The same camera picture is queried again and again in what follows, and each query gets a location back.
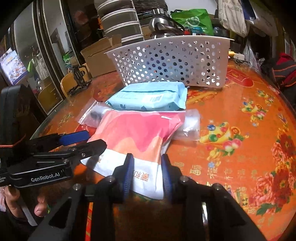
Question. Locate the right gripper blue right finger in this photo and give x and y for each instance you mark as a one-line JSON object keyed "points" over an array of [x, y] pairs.
{"points": [[173, 188]]}

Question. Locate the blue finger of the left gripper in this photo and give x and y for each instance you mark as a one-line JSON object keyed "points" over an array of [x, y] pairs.
{"points": [[74, 137], [82, 151]]}

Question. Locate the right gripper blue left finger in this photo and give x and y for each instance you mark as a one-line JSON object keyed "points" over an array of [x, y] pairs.
{"points": [[123, 179]]}

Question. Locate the clear zip bag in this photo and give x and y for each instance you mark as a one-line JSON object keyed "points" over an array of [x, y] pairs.
{"points": [[94, 111]]}

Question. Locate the pink white tissue pack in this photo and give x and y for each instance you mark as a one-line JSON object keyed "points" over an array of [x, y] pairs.
{"points": [[146, 135]]}

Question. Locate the light blue wipes pack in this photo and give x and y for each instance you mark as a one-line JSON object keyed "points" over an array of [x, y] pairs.
{"points": [[150, 96]]}

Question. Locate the person's left hand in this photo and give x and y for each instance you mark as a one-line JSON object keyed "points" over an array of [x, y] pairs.
{"points": [[12, 196]]}

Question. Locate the wooden chair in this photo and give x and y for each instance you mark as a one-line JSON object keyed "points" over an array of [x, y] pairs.
{"points": [[68, 82]]}

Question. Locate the brown cardboard box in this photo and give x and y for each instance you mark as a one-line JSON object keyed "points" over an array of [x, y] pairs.
{"points": [[96, 58]]}

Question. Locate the white perforated plastic basket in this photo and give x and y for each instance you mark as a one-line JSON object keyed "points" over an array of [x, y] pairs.
{"points": [[193, 60]]}

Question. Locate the grey stacked drawer unit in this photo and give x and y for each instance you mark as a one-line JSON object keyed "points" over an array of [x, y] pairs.
{"points": [[119, 17]]}

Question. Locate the stainless steel kettle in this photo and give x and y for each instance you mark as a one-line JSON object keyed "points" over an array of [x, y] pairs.
{"points": [[162, 25]]}

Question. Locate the red black jacket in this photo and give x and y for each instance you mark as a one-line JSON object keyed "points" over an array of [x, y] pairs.
{"points": [[282, 73]]}

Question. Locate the green shopping bag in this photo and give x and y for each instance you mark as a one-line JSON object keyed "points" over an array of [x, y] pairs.
{"points": [[197, 21]]}

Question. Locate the beige canvas tote bag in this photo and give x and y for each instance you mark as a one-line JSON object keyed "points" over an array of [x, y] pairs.
{"points": [[231, 17]]}

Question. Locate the navy white tote bag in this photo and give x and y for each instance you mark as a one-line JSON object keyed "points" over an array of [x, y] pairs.
{"points": [[259, 17]]}

